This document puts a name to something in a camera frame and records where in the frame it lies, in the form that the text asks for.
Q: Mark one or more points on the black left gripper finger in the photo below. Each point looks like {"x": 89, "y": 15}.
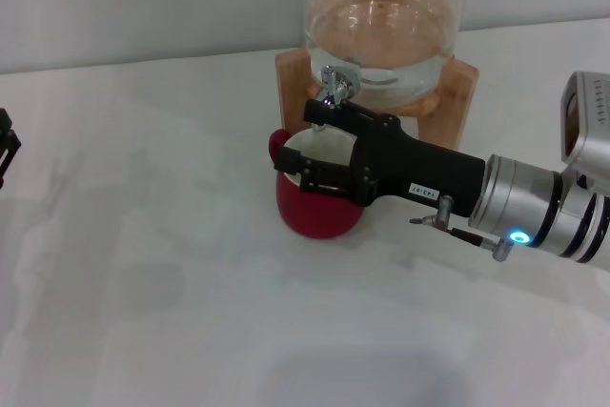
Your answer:
{"x": 7, "y": 154}

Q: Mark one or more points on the chrome faucet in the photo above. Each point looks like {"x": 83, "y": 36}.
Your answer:
{"x": 333, "y": 83}

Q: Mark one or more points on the red ceramic cup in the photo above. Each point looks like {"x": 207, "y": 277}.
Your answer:
{"x": 314, "y": 216}

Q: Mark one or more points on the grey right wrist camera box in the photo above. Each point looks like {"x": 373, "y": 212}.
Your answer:
{"x": 588, "y": 121}

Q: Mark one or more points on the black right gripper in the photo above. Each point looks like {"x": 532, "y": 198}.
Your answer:
{"x": 419, "y": 164}

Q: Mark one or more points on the glass water dispenser jar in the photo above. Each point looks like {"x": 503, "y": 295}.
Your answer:
{"x": 381, "y": 21}

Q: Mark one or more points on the wooden dispenser stand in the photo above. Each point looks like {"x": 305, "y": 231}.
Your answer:
{"x": 293, "y": 92}

